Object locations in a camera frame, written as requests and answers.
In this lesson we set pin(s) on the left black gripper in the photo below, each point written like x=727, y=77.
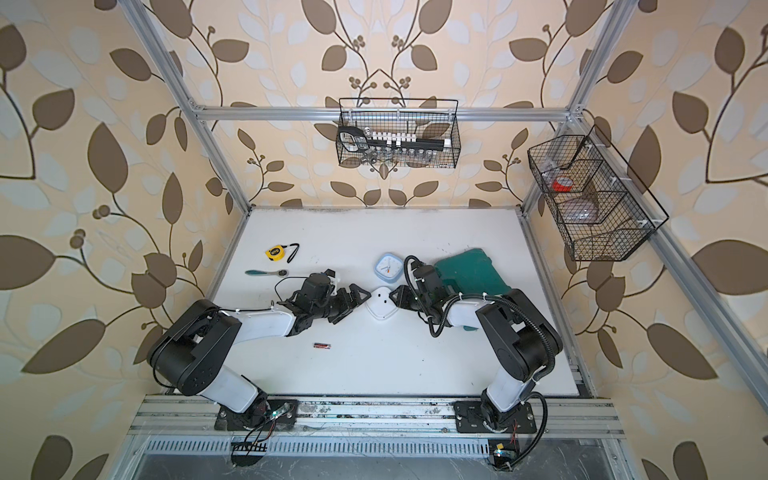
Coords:
x=347, y=307

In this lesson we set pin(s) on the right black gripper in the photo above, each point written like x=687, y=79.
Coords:
x=402, y=295

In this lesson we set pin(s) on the light blue alarm clock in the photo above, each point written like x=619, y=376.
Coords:
x=389, y=268

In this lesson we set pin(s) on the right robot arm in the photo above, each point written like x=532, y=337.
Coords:
x=524, y=342

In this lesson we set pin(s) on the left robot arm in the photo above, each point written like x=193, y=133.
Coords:
x=191, y=355

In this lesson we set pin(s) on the green plastic case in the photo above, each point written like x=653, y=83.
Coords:
x=472, y=274

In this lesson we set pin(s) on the yellow tape measure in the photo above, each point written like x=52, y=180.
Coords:
x=283, y=252

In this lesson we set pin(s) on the clear plastic bag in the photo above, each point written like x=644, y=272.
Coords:
x=579, y=211

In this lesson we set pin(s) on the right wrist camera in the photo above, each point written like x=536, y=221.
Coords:
x=427, y=279

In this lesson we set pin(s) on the teal handled ratchet tool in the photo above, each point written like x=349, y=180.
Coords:
x=277, y=273

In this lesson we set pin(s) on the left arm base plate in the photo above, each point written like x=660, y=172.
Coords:
x=280, y=413

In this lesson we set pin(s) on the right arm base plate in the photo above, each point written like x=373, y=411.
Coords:
x=475, y=417

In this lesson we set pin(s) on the socket bit rail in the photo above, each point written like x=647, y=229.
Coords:
x=413, y=142

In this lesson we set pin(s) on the black handled scissors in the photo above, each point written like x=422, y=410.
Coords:
x=357, y=140

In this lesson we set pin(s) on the back black wire basket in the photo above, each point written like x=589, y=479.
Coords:
x=398, y=131

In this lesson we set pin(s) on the black wire basket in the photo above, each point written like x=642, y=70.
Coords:
x=629, y=213
x=398, y=131

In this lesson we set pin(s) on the aluminium front rail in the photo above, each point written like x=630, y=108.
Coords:
x=568, y=418

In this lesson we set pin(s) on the right black wire basket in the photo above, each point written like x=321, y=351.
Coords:
x=629, y=213

